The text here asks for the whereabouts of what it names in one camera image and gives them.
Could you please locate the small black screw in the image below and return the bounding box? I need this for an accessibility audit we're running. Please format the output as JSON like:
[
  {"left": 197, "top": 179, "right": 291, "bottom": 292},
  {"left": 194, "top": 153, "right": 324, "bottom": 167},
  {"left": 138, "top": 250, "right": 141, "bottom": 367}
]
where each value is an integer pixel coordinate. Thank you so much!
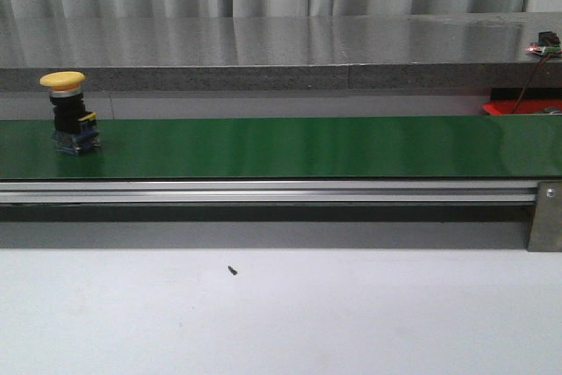
[{"left": 227, "top": 265, "right": 238, "bottom": 276}]

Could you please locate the grey stone shelf slab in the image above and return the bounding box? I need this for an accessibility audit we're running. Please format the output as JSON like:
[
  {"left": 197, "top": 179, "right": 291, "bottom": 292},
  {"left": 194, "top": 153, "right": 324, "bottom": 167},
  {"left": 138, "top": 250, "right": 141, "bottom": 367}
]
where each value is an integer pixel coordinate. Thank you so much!
[{"left": 1, "top": 12, "right": 561, "bottom": 92}]

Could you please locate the red plastic tray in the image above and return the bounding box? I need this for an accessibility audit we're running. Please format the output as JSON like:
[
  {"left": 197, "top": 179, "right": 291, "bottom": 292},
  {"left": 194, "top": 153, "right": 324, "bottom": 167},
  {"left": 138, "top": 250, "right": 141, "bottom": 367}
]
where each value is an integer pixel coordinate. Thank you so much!
[{"left": 481, "top": 99, "right": 561, "bottom": 116}]

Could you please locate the green conveyor belt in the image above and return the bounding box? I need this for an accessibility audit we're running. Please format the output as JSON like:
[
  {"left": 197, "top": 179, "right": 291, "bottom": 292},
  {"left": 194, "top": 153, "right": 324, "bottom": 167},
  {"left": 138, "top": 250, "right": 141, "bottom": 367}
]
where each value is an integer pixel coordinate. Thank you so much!
[{"left": 1, "top": 115, "right": 561, "bottom": 179}]

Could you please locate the small green circuit board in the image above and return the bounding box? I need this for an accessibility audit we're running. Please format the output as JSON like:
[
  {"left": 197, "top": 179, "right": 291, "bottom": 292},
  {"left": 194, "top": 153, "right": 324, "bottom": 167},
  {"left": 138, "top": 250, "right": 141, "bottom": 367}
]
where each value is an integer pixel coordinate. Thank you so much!
[{"left": 526, "top": 31, "right": 561, "bottom": 57}]

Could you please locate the aluminium conveyor frame rail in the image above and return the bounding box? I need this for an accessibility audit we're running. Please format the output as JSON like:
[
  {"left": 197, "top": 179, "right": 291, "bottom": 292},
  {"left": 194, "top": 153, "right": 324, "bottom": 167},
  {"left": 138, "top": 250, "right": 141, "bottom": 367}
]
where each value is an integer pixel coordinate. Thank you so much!
[{"left": 1, "top": 180, "right": 538, "bottom": 205}]

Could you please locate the grey metal support bracket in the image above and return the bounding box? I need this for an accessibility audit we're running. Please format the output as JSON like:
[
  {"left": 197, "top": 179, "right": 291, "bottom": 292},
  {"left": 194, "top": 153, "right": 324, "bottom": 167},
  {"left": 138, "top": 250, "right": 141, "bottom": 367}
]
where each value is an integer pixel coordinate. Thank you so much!
[{"left": 527, "top": 181, "right": 562, "bottom": 252}]

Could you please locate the thin brown sensor wire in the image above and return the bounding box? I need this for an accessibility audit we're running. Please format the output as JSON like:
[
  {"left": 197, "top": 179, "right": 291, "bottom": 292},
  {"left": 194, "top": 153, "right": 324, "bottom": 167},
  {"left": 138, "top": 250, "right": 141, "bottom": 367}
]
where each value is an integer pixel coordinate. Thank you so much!
[{"left": 509, "top": 54, "right": 550, "bottom": 116}]

